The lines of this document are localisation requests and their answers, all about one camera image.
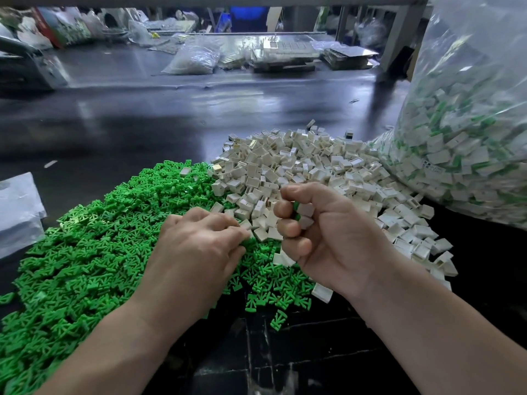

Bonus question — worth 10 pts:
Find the dark flat tray stack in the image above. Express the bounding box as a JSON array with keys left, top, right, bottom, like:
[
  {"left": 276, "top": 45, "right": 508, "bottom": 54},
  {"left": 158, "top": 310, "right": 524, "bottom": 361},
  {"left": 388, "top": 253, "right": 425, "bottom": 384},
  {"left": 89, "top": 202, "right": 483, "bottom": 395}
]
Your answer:
[{"left": 322, "top": 45, "right": 380, "bottom": 71}]

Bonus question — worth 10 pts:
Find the person's right forearm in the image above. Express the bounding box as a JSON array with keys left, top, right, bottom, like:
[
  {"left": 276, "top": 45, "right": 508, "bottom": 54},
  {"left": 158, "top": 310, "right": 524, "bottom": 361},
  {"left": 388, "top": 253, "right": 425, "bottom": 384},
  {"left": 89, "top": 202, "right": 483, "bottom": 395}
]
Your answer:
[{"left": 362, "top": 255, "right": 527, "bottom": 395}]

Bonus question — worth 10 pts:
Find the pile of green plastic clips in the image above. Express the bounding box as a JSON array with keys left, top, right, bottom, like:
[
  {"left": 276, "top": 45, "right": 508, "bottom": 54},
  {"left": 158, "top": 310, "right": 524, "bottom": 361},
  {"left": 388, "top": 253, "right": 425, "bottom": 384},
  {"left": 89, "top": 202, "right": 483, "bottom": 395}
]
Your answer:
[{"left": 0, "top": 159, "right": 316, "bottom": 395}]

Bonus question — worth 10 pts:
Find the grey metal slanted post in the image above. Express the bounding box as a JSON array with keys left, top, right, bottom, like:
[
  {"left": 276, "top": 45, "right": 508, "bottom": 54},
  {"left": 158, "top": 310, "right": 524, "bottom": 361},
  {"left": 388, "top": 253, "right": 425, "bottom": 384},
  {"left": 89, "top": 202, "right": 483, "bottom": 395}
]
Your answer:
[{"left": 377, "top": 0, "right": 429, "bottom": 79}]

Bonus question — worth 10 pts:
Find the person's left hand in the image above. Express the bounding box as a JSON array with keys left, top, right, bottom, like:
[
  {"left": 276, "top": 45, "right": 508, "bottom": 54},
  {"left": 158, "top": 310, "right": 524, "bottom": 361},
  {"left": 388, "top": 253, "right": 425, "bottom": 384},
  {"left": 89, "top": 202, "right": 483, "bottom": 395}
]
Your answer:
[{"left": 132, "top": 207, "right": 250, "bottom": 338}]

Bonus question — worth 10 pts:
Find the person's right hand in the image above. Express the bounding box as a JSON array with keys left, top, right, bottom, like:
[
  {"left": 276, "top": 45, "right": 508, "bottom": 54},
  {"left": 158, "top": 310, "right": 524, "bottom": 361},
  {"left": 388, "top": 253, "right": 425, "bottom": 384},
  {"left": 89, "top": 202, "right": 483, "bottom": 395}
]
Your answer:
[{"left": 272, "top": 182, "right": 398, "bottom": 303}]

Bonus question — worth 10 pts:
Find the blue crate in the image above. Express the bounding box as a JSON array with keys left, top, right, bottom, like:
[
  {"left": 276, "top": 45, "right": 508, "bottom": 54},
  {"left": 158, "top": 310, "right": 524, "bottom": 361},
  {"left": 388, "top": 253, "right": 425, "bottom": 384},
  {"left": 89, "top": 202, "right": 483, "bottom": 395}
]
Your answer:
[{"left": 221, "top": 6, "right": 270, "bottom": 33}]

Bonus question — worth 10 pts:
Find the stack of clear flat bags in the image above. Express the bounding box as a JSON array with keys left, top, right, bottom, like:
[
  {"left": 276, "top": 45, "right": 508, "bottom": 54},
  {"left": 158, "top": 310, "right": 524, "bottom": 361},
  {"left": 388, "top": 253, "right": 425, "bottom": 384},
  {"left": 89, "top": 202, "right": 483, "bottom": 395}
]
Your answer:
[{"left": 0, "top": 172, "right": 47, "bottom": 260}]

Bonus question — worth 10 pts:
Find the clear plastic bag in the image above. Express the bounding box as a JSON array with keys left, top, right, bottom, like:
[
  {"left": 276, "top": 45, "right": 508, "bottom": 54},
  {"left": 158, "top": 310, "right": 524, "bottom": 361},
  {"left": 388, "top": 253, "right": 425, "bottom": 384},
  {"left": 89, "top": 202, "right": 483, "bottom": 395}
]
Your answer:
[{"left": 371, "top": 0, "right": 527, "bottom": 231}]

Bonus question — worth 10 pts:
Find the person's left forearm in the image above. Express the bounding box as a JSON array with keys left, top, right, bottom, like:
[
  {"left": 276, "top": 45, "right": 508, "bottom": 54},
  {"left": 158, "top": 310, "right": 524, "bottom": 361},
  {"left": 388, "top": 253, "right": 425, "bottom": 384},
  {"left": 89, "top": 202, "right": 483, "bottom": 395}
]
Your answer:
[{"left": 35, "top": 304, "right": 178, "bottom": 395}]

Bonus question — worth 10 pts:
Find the grey heat sealer machine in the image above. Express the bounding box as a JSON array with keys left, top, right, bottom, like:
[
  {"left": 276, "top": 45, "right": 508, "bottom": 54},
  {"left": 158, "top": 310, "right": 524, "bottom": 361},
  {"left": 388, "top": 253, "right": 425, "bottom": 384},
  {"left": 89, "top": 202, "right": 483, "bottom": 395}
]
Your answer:
[{"left": 0, "top": 35, "right": 69, "bottom": 91}]

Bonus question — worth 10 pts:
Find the small clear bag of parts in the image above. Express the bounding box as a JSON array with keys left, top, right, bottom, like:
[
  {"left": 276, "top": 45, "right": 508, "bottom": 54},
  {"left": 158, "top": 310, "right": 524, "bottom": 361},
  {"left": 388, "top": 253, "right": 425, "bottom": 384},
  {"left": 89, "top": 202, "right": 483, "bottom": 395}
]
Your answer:
[{"left": 162, "top": 43, "right": 222, "bottom": 76}]

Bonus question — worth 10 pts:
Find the pile of white plastic caps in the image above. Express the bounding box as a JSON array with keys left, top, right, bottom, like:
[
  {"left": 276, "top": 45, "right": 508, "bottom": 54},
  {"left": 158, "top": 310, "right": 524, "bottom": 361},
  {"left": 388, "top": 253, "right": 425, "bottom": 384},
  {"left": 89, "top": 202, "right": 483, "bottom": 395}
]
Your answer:
[{"left": 210, "top": 126, "right": 458, "bottom": 304}]

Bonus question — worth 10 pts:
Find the grey metal horizontal bar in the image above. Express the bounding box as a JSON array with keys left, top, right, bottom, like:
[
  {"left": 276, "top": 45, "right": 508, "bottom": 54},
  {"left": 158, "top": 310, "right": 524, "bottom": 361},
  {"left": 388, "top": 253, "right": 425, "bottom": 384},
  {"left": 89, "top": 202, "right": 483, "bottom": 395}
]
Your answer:
[{"left": 0, "top": 0, "right": 429, "bottom": 7}]

